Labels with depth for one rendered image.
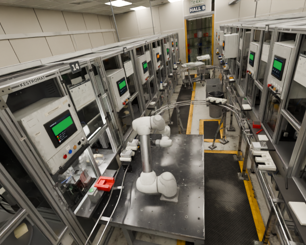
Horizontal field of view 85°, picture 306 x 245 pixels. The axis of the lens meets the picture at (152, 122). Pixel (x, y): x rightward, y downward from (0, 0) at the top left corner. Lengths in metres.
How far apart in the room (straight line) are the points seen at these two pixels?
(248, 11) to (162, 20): 3.86
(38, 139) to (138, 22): 9.17
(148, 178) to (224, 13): 8.73
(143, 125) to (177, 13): 8.36
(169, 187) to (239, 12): 8.82
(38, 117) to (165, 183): 1.16
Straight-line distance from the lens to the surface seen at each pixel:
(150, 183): 1.70
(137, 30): 10.07
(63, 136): 1.44
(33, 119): 1.31
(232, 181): 2.94
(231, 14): 9.61
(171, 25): 9.65
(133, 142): 2.24
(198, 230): 1.69
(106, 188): 1.74
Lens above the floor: 2.16
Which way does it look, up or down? 28 degrees down
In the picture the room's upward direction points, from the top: 10 degrees counter-clockwise
